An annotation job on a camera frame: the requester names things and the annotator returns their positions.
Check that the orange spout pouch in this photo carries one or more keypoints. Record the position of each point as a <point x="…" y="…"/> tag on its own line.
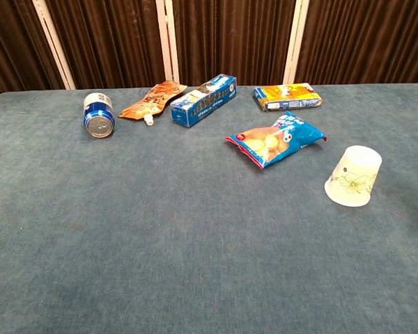
<point x="153" y="101"/>

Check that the long blue cardboard box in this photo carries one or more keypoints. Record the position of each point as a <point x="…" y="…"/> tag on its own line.
<point x="203" y="101"/>

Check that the white partition post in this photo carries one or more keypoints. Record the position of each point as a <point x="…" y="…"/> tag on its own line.
<point x="168" y="41"/>
<point x="296" y="41"/>
<point x="54" y="45"/>

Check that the blue table cloth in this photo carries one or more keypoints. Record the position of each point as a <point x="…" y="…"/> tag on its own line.
<point x="160" y="226"/>

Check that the blue red snack bag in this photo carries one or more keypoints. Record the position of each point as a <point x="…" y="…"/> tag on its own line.
<point x="275" y="141"/>

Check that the yellow blue snack packet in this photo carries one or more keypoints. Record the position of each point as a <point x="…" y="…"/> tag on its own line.
<point x="287" y="96"/>

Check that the blue white drink can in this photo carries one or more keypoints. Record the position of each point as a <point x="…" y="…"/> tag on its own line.
<point x="98" y="115"/>

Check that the dark brown curtain panel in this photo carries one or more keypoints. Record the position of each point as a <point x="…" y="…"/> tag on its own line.
<point x="14" y="45"/>
<point x="230" y="38"/>
<point x="108" y="41"/>
<point x="365" y="38"/>

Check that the white floral paper cup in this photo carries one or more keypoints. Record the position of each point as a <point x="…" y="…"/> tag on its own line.
<point x="355" y="177"/>

